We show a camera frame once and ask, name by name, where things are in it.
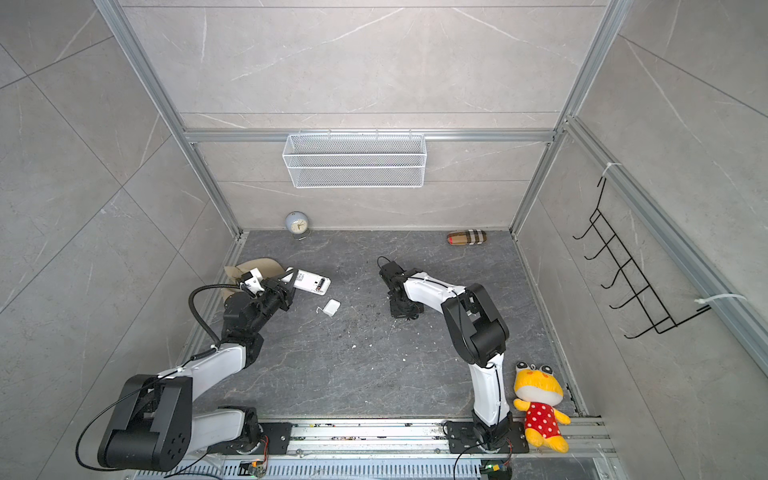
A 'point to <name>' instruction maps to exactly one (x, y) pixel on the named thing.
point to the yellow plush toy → (539, 392)
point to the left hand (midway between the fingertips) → (299, 265)
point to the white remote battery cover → (331, 307)
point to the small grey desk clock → (297, 223)
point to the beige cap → (266, 267)
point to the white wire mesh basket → (355, 161)
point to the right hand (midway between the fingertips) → (406, 310)
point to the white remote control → (309, 281)
